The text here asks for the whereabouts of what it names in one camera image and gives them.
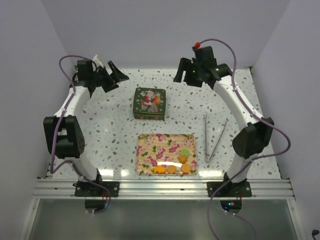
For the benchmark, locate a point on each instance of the aluminium front rail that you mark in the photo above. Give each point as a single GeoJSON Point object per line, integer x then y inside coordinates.
{"type": "Point", "coordinates": [176, 189]}

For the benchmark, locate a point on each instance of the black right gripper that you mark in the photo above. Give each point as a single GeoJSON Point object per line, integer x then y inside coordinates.
{"type": "Point", "coordinates": [186, 65]}

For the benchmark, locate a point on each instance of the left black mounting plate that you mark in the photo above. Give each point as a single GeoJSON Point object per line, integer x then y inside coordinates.
{"type": "Point", "coordinates": [97, 189]}

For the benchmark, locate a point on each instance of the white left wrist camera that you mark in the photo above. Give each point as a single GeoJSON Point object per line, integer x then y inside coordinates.
{"type": "Point", "coordinates": [97, 61]}

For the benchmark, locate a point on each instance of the green round cookie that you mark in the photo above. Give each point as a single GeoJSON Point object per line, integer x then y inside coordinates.
{"type": "Point", "coordinates": [184, 152]}

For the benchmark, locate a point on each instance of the floral cookie tin box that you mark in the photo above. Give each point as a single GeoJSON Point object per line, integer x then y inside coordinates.
{"type": "Point", "coordinates": [144, 115]}

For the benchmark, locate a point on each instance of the orange round cookie bottom right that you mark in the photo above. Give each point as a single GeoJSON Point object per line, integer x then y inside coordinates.
{"type": "Point", "coordinates": [185, 168]}

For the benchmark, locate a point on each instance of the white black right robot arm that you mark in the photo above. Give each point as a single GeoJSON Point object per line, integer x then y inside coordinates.
{"type": "Point", "coordinates": [254, 130]}

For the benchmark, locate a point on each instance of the black mounting plate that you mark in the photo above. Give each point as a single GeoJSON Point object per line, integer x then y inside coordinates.
{"type": "Point", "coordinates": [97, 189]}
{"type": "Point", "coordinates": [230, 190]}

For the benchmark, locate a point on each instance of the swirl shell cookie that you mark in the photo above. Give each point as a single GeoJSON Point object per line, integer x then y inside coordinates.
{"type": "Point", "coordinates": [183, 159]}

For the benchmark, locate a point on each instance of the orange fish cookie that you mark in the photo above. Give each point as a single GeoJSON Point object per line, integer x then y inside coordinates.
{"type": "Point", "coordinates": [159, 170]}

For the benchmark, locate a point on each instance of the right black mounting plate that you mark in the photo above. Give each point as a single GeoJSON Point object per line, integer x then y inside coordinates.
{"type": "Point", "coordinates": [230, 190]}

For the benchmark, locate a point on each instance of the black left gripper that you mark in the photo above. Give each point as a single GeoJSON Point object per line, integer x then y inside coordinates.
{"type": "Point", "coordinates": [116, 76]}

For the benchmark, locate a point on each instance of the orange round cookie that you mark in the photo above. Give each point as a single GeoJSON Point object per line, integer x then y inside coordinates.
{"type": "Point", "coordinates": [171, 169]}
{"type": "Point", "coordinates": [185, 168]}

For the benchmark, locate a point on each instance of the orange round cookie bottom middle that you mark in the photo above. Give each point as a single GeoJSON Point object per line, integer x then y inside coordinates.
{"type": "Point", "coordinates": [171, 169]}

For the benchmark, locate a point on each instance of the floral serving tray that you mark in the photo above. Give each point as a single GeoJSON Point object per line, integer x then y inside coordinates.
{"type": "Point", "coordinates": [163, 149]}

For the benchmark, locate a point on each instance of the gold tin lid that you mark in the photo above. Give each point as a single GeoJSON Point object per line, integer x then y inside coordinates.
{"type": "Point", "coordinates": [149, 100]}

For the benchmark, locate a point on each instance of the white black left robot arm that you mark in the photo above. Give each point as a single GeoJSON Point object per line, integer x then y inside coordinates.
{"type": "Point", "coordinates": [64, 137]}

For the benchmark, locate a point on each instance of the silver metal tongs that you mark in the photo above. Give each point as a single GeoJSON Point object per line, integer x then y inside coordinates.
{"type": "Point", "coordinates": [214, 129]}

